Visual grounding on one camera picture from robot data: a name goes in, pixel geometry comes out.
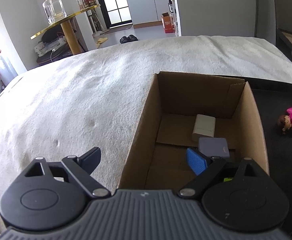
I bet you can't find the brown cardboard box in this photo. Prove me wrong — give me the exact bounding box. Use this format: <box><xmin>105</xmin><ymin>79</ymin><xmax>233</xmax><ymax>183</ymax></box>
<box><xmin>119</xmin><ymin>72</ymin><xmax>269</xmax><ymax>190</ymax></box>

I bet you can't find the green small item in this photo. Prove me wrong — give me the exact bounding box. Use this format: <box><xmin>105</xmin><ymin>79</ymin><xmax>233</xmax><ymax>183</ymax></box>
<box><xmin>223</xmin><ymin>178</ymin><xmax>233</xmax><ymax>182</ymax></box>

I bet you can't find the grey purple square block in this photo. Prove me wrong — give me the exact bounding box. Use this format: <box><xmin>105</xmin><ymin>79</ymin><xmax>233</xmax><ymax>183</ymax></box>
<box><xmin>198</xmin><ymin>137</ymin><xmax>230</xmax><ymax>158</ymax></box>

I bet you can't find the black shallow tray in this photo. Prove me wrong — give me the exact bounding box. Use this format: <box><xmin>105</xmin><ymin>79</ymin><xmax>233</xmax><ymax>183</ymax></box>
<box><xmin>244</xmin><ymin>77</ymin><xmax>292</xmax><ymax>237</ymax></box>

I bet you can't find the beige rectangular block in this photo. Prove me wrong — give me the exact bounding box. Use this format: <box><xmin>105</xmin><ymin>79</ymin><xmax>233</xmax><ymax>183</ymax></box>
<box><xmin>191</xmin><ymin>114</ymin><xmax>216</xmax><ymax>141</ymax></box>

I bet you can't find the white fluffy blanket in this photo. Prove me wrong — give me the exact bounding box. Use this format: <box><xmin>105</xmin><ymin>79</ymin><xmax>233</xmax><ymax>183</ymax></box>
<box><xmin>0</xmin><ymin>36</ymin><xmax>292</xmax><ymax>232</ymax></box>

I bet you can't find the gold round side table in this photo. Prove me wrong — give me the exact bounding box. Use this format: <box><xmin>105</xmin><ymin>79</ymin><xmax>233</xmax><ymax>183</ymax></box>
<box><xmin>30</xmin><ymin>4</ymin><xmax>100</xmax><ymax>55</ymax></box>

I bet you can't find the yellow cloth on floor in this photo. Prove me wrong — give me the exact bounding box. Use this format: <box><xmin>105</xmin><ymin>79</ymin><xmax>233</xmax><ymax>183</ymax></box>
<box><xmin>96</xmin><ymin>37</ymin><xmax>108</xmax><ymax>48</ymax></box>

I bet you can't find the black slippers pair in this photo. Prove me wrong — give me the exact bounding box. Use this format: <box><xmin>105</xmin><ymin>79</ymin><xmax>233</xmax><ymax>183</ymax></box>
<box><xmin>119</xmin><ymin>35</ymin><xmax>138</xmax><ymax>44</ymax></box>

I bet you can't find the orange carton box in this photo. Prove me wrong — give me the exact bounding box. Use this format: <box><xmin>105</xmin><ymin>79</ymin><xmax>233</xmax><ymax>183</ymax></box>
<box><xmin>161</xmin><ymin>12</ymin><xmax>175</xmax><ymax>34</ymax></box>

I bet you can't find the clear glass jar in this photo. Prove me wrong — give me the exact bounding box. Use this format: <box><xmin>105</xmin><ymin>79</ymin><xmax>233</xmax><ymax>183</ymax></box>
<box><xmin>42</xmin><ymin>0</ymin><xmax>67</xmax><ymax>25</ymax></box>

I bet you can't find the white kitchen cabinet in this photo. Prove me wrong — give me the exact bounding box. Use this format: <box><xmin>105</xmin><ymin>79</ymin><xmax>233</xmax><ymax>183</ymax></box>
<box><xmin>127</xmin><ymin>0</ymin><xmax>169</xmax><ymax>28</ymax></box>

